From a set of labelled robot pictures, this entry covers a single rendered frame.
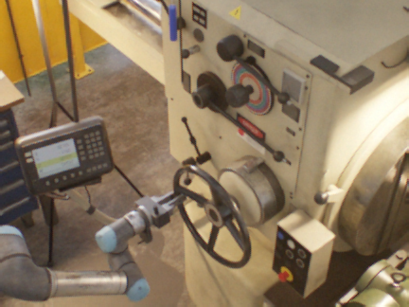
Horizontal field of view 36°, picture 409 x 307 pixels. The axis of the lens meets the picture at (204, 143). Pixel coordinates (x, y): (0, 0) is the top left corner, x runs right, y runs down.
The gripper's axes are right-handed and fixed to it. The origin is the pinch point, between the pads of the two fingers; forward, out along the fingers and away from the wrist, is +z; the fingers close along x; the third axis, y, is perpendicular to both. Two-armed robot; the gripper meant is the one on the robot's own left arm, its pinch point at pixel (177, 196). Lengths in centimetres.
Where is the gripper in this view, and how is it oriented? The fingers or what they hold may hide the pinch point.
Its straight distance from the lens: 215.0
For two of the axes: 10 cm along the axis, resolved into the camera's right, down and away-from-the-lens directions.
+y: -1.6, -8.4, -5.2
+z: 7.7, -4.4, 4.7
